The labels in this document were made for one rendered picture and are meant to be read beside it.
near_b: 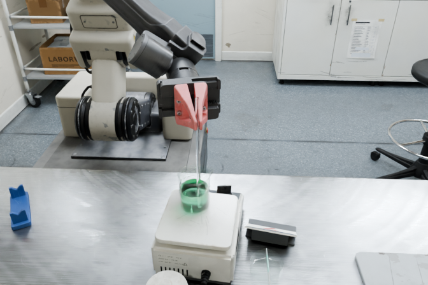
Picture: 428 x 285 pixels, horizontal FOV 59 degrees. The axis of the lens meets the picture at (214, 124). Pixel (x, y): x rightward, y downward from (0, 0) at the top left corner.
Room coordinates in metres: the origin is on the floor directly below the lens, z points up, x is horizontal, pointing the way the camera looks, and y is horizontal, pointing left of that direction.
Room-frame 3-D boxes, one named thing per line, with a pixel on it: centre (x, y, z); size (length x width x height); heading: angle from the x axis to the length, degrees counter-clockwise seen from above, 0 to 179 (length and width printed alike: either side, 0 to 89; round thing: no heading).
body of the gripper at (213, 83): (0.57, 0.05, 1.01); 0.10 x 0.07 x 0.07; 101
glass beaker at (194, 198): (0.48, 0.03, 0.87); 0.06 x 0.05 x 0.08; 110
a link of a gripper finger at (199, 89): (0.50, 0.04, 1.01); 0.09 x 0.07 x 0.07; 11
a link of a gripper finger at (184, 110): (0.51, 0.02, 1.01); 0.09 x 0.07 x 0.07; 11
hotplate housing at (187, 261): (0.48, 0.02, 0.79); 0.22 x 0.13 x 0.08; 171
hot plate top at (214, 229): (0.46, 0.02, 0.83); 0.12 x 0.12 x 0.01; 81
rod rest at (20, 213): (0.56, 0.38, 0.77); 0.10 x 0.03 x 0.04; 26
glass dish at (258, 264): (0.42, -0.09, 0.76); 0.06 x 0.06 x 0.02
